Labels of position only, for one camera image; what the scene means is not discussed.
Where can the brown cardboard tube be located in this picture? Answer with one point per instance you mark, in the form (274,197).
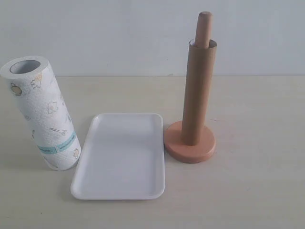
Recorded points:
(200,68)

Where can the white printed paper towel roll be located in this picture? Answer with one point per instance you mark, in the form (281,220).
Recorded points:
(33,84)

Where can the wooden paper towel holder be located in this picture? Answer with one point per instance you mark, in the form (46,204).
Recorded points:
(173,141)

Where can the white rectangular plastic tray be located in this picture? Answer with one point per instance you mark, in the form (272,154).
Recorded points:
(122,158)

